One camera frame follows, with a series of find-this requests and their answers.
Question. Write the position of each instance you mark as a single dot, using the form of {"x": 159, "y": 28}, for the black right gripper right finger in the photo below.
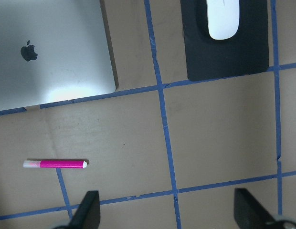
{"x": 248, "y": 213}

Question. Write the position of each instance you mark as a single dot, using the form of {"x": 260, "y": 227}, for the pink highlighter pen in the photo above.
{"x": 73, "y": 164}

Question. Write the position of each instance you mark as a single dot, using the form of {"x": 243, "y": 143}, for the white computer mouse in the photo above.
{"x": 223, "y": 18}

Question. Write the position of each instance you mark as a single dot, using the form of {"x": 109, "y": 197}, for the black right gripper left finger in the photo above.
{"x": 88, "y": 215}

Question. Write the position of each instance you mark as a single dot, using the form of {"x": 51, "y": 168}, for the black mousepad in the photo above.
{"x": 246, "y": 52}

